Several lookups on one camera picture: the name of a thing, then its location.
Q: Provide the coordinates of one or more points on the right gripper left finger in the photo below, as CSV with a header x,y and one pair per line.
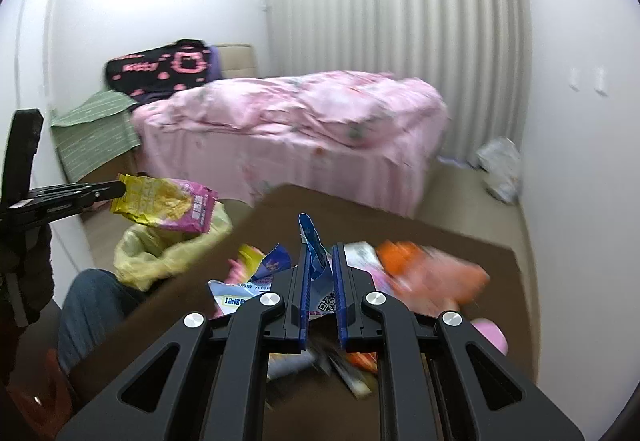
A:
x,y
297,304

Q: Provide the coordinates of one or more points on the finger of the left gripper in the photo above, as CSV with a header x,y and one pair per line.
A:
x,y
84,194

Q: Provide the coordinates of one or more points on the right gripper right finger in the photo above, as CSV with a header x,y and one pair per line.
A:
x,y
350,285

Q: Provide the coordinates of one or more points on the pink cartoon snack bag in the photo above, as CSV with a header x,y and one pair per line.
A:
x,y
362,256

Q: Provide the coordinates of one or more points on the blue white snack wrapper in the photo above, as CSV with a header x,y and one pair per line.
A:
x,y
228,297

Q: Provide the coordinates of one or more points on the yellow wrapper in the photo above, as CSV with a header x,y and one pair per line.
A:
x,y
245,265

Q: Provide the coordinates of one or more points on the orange snack bag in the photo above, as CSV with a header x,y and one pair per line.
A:
x,y
428,280

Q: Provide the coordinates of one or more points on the yellow pink chip bag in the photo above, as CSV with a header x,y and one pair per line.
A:
x,y
166,204

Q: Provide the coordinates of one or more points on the yellow plastic trash bag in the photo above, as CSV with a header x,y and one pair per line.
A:
x,y
145,255

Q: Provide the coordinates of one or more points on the green striped cloth nightstand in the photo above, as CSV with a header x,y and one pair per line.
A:
x,y
94,133

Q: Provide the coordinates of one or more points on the person's blue jeans leg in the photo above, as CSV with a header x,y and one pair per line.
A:
x,y
94,306

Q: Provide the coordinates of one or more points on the black pink Kitty blanket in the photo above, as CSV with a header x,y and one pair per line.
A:
x,y
156,74

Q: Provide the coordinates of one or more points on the pink cylindrical cup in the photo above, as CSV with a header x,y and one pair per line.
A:
x,y
492,332

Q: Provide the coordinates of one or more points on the pink bed with duvet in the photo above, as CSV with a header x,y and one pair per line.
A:
x,y
368,138

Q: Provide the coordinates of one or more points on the white plastic bag on floor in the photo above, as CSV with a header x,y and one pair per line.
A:
x,y
501,162

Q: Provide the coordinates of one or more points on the beige headboard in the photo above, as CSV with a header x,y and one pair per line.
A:
x,y
237,61

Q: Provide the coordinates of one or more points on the white striped curtain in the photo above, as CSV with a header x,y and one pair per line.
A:
x,y
476,54

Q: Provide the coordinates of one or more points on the white wall switch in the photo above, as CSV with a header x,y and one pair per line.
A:
x,y
574,81

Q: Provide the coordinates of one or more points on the white wall socket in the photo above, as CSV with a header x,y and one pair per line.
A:
x,y
600,82

